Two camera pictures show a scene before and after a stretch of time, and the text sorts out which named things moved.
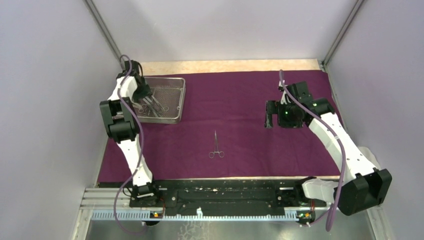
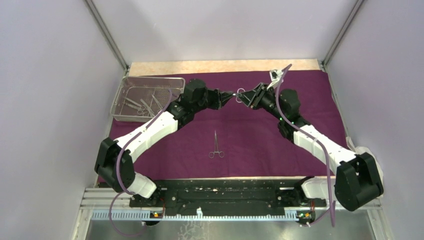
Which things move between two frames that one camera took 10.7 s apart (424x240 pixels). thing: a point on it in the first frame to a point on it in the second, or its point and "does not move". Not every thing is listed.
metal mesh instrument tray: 168,93 does not move
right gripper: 273,107 to 247,97
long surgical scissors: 165,108 to 236,94
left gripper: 146,92 to 219,98
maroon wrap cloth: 222,134 does not move
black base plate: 218,196 does not move
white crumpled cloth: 366,151 does not move
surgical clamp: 221,154 does not move
